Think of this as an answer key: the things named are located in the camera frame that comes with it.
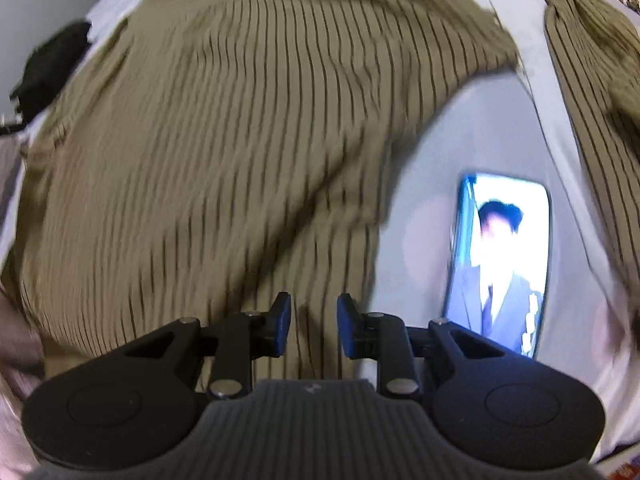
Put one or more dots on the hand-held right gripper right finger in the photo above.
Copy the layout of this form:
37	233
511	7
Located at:
348	325

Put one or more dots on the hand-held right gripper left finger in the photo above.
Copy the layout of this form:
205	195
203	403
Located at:
281	325

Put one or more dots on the olive striped shirt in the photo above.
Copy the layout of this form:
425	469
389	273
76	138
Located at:
200	135

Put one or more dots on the black folded clothes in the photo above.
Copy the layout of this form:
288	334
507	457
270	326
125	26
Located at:
50	70

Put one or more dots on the smartphone with lit screen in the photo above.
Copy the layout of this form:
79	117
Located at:
500	270

